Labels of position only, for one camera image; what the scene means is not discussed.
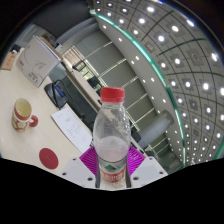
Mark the group of ceiling lights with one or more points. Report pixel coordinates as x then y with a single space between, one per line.
175 29

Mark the long curved conference desk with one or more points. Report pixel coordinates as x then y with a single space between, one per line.
80 100

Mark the clear red-capped water bottle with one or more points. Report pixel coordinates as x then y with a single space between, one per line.
111 133

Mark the large white cardboard box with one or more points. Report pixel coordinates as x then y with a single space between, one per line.
36 61

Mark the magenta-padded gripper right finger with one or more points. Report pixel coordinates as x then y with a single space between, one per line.
148 171

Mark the white printed paper sheet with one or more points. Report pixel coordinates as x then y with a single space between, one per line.
71 128

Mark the red and white patterned mug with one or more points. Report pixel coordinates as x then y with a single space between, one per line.
21 115

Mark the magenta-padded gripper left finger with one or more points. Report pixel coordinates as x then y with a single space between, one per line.
76 171

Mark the flat round red coaster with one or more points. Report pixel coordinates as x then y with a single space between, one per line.
48 158

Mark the row of black office chairs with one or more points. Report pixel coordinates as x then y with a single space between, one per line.
94 82

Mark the black desk conference phone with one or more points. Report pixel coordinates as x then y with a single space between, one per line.
56 93

